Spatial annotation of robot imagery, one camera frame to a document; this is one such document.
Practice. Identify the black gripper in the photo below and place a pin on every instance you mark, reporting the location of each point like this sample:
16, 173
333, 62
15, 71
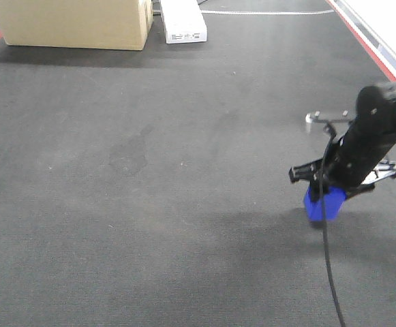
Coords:
353, 161

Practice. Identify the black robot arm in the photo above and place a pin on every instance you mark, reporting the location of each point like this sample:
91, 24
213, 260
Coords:
375, 102

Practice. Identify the black conveyor belt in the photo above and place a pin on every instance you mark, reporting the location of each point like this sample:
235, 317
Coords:
151, 188

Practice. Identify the long white carton box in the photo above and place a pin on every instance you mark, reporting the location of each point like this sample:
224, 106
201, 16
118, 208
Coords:
183, 22

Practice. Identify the large cardboard box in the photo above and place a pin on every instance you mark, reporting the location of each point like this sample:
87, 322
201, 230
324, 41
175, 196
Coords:
113, 25

